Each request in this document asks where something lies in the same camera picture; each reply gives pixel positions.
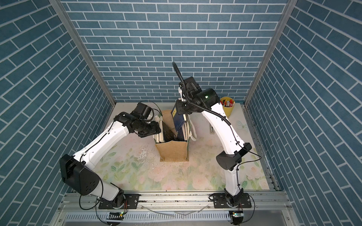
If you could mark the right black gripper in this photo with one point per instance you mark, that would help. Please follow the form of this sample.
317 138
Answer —
179 105

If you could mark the tan canvas tote bag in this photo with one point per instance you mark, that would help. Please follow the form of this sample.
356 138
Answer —
178 150

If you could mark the white black marker pen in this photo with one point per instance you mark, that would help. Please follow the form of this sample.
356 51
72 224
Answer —
211 130

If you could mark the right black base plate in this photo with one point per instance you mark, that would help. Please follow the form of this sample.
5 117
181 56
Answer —
232 201

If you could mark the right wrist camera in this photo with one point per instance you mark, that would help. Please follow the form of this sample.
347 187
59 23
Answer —
192 88

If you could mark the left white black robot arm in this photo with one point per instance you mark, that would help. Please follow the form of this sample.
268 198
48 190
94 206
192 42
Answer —
77 170

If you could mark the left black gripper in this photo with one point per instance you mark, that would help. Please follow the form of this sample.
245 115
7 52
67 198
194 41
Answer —
155 129

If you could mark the yellow pen cup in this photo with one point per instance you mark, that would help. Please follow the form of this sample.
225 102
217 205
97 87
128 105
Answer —
228 105

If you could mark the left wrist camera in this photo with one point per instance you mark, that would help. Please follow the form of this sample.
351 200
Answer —
144 112

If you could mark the aluminium front rail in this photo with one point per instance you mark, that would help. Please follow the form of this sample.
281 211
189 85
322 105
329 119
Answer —
206 208

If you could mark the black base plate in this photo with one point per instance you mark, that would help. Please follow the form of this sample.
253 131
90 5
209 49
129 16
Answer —
125 201
232 201

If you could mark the black book orange title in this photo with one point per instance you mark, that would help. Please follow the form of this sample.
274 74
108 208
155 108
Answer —
167 134

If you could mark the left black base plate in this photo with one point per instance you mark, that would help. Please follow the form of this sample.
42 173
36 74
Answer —
125 201

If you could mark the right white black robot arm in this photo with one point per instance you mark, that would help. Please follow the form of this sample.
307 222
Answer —
195 100

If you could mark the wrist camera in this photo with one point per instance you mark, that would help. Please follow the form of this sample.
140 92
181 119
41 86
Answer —
192 88
144 112

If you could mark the dark blue book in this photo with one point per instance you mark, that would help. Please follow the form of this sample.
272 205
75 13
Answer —
178 119
185 128

